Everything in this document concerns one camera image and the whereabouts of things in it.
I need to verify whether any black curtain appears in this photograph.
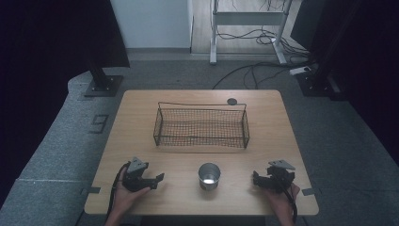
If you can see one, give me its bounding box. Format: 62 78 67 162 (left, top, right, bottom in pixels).
0 0 131 209
290 0 399 169

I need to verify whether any black wire mesh basket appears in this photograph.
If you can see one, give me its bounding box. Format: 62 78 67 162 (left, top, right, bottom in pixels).
152 101 251 150

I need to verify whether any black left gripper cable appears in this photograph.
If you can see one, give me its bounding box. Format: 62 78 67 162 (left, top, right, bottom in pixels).
105 161 132 221

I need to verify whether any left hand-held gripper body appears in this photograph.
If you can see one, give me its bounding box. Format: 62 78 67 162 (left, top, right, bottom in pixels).
121 156 155 193

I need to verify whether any black stand with base plate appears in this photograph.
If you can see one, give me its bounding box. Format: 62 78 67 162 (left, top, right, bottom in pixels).
83 56 124 98
295 0 365 102

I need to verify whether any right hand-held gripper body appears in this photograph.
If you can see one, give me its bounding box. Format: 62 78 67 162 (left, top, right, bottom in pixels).
263 158 296 194

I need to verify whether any white metal desk frame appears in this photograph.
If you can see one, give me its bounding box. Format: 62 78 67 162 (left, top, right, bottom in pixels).
209 0 295 66

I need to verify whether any white power strip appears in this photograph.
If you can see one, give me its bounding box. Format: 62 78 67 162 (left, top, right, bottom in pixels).
288 65 312 76

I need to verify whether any silver metal cup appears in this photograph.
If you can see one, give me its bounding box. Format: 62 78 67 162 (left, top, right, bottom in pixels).
197 162 222 192

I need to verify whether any person's left hand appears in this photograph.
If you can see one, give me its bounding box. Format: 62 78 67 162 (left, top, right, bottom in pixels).
112 167 152 218

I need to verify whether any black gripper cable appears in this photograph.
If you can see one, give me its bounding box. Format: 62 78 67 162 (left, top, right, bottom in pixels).
277 178 298 224
105 161 132 221

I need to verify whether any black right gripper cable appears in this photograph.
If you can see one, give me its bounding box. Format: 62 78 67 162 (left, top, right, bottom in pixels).
277 178 298 224

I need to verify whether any person's right hand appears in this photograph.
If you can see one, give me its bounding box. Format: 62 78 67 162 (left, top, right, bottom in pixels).
264 183 301 221

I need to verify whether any long black floor cable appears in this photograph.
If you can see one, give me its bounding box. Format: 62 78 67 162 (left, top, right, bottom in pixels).
212 61 291 90

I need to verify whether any tangle of black floor cables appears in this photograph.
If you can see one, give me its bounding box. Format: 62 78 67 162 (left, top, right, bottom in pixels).
215 25 312 64

